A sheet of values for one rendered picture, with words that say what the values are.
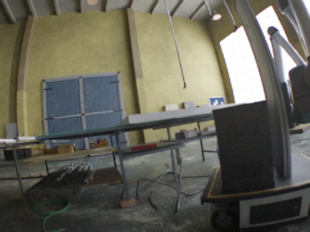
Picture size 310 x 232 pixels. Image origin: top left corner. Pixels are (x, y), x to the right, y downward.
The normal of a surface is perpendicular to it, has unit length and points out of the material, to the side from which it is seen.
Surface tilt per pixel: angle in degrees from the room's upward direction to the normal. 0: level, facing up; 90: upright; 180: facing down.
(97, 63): 90
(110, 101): 90
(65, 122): 90
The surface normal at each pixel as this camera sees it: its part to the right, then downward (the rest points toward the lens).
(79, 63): 0.33, -0.14
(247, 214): -0.44, -0.01
